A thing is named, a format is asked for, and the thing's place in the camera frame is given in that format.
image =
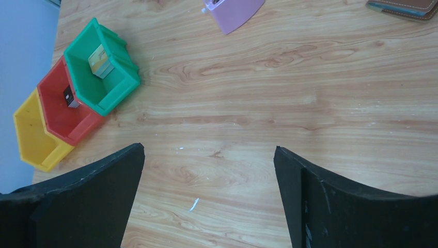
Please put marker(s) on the green plastic bin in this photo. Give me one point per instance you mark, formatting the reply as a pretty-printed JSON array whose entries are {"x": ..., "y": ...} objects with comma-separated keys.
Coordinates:
[{"x": 101, "y": 95}]

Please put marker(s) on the gold card in green bin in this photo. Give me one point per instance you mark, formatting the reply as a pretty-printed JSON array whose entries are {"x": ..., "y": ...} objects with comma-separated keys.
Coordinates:
[{"x": 99, "y": 63}]

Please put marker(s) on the brown leather card holder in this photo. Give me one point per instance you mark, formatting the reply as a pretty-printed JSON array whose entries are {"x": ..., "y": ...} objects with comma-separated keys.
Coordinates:
[{"x": 416, "y": 10}]

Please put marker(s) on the pink metronome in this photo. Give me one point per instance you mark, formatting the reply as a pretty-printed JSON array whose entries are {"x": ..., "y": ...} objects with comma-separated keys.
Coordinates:
[{"x": 231, "y": 14}]

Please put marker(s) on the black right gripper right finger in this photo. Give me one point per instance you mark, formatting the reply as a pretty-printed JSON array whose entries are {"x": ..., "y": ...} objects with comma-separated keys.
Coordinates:
[{"x": 325, "y": 209}]

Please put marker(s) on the red plastic bin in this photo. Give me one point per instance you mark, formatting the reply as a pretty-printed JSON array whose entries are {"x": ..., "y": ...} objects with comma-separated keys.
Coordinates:
[{"x": 71, "y": 125}]

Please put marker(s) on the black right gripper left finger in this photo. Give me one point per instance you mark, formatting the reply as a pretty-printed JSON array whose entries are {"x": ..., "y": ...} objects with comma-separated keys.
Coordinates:
[{"x": 86, "y": 207}]

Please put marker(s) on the yellow plastic bin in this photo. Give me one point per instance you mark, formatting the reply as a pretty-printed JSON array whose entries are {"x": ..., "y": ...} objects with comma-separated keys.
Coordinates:
[{"x": 37, "y": 146}]

